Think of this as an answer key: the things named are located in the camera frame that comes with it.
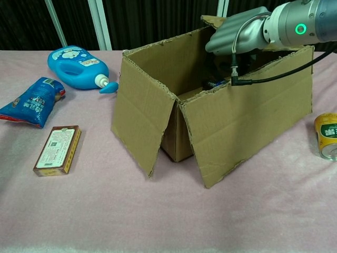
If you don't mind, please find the blue detergent pump bottle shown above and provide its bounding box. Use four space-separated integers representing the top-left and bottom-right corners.
47 45 120 95

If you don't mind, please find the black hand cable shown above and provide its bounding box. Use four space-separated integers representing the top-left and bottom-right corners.
230 13 337 87

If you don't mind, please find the pink table cloth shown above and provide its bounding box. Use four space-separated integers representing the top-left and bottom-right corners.
0 49 337 253

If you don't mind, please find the wide white frame post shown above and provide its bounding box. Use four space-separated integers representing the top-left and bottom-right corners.
216 0 229 18
87 0 113 51

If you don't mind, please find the thin white frame post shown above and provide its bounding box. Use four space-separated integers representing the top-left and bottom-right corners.
44 0 68 48

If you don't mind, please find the brown cardboard box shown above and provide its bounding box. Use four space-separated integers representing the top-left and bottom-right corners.
110 15 315 189

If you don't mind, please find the blue snack bag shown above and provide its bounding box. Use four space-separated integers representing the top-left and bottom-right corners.
0 76 66 129

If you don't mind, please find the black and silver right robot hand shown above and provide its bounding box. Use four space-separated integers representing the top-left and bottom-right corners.
202 6 272 89

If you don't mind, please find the brown flat medicine box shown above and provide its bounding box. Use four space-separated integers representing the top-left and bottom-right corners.
32 125 82 177

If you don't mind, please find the black pleated curtain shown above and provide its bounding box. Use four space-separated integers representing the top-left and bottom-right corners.
0 0 337 53

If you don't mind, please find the yellow drink can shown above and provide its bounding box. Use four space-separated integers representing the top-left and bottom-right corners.
313 112 337 161

